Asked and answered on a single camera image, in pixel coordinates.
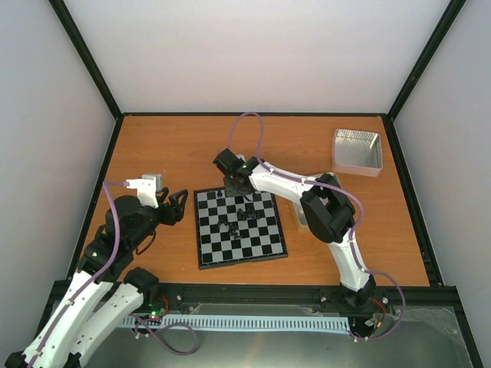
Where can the pink-rimmed metal tin lid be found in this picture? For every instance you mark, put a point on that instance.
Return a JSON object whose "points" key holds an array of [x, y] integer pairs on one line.
{"points": [[357, 152]]}

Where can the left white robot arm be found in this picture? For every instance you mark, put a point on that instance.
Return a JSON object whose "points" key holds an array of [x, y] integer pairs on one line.
{"points": [[96, 301]]}

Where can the black frame rail front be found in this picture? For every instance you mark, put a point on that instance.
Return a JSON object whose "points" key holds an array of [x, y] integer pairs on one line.
{"points": [[178, 294]]}

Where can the light blue cable duct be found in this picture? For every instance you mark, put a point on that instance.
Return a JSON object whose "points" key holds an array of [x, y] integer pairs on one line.
{"points": [[222, 323]]}

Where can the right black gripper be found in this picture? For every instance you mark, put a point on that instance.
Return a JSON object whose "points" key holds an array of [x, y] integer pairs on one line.
{"points": [[229, 190]]}

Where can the black chess pieces cluster centre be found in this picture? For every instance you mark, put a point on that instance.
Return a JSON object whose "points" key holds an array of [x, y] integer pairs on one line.
{"points": [[231, 227]]}

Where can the black and silver chessboard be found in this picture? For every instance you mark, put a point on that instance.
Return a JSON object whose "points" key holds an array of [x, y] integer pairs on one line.
{"points": [[260, 240]]}

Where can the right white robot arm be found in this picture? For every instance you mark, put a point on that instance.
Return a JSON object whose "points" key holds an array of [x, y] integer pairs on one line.
{"points": [[327, 208]]}

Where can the small circuit board with led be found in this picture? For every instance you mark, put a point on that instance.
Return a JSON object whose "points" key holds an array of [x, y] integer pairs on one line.
{"points": [[158, 309]]}

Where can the open metal tin with pieces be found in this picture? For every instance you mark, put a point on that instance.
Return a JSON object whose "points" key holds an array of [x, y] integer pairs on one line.
{"points": [[297, 211]]}

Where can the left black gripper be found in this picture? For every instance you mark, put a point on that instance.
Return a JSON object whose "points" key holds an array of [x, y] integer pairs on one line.
{"points": [[174, 211]]}

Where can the black chess pieces cluster upper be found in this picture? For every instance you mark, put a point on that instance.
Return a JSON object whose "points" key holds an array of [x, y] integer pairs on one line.
{"points": [[248, 213]]}

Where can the black chess pieces cluster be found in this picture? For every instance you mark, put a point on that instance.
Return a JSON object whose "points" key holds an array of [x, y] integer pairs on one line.
{"points": [[248, 213], [231, 227]]}

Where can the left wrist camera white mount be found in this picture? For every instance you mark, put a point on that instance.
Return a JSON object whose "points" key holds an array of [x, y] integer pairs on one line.
{"points": [[147, 187]]}

